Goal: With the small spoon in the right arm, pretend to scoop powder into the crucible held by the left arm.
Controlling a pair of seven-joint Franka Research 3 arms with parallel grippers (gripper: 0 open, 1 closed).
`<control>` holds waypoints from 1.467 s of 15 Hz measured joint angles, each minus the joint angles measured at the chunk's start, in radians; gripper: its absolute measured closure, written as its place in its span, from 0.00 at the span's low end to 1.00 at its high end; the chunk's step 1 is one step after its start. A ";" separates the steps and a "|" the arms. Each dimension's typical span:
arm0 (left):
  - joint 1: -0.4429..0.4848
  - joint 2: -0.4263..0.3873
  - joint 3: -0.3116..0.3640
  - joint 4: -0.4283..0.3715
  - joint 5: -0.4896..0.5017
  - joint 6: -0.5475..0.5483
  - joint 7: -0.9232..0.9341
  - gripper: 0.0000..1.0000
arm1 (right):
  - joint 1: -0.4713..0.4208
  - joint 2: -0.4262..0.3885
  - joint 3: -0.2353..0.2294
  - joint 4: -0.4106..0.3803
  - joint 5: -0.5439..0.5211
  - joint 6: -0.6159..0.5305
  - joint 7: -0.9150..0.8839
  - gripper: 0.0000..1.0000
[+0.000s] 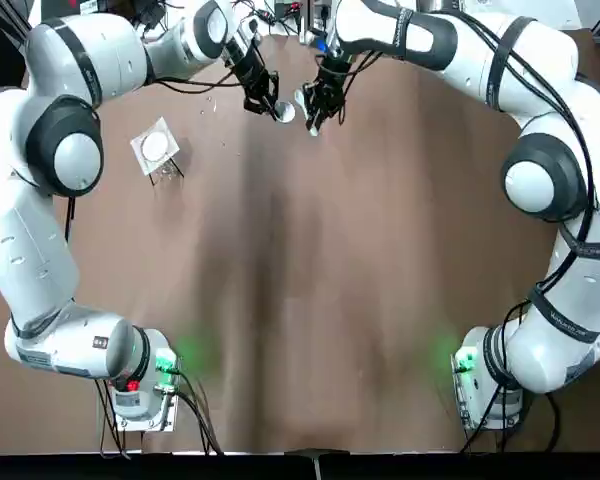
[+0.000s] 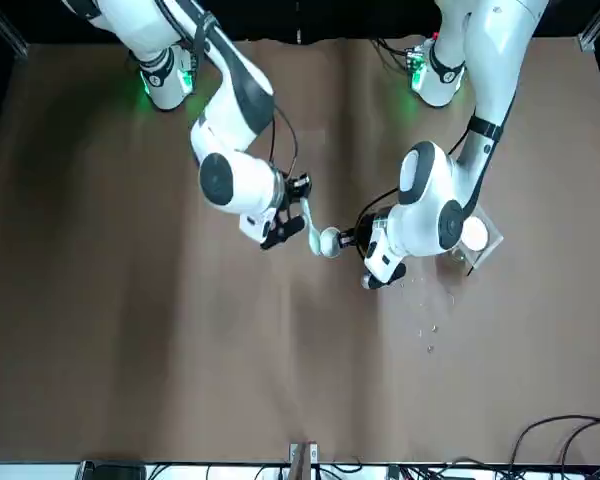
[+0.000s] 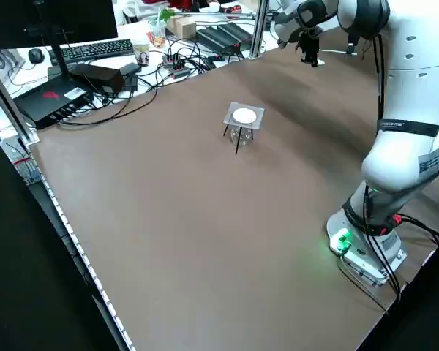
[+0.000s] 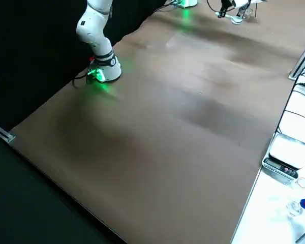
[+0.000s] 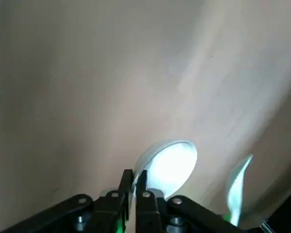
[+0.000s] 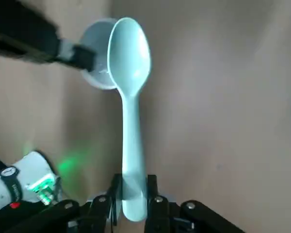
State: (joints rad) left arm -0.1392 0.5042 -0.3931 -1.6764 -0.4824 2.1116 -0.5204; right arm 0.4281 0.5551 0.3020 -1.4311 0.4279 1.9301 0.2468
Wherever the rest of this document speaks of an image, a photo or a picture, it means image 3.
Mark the black ridged tray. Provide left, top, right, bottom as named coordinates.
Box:
left=196, top=22, right=254, bottom=53

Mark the brown cardboard box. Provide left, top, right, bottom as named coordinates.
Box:
left=166, top=16, right=198, bottom=39

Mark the plastic drink cup with straw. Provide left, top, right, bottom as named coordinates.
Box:
left=147, top=7, right=168, bottom=49

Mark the paper cup with picture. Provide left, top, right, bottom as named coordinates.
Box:
left=132, top=39, right=151, bottom=67

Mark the plain black rectangular box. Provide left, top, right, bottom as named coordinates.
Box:
left=70, top=64, right=126, bottom=95

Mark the black keyboard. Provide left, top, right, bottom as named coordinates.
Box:
left=48, top=38, right=135, bottom=64

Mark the black monitor stand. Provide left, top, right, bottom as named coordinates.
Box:
left=32, top=0, right=76, bottom=81

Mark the black box with red logo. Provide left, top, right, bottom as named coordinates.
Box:
left=12, top=78, right=96, bottom=129

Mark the black computer monitor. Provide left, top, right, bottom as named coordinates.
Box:
left=0, top=0, right=119, bottom=50

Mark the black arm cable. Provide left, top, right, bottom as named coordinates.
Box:
left=372, top=32, right=387, bottom=124

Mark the aluminium profile post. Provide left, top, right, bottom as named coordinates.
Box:
left=249, top=0, right=271, bottom=59

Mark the wire gauze tripod stand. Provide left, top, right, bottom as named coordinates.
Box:
left=222, top=101, right=266, bottom=156

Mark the aluminium frame bar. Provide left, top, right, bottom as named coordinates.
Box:
left=0, top=54, right=40, bottom=146

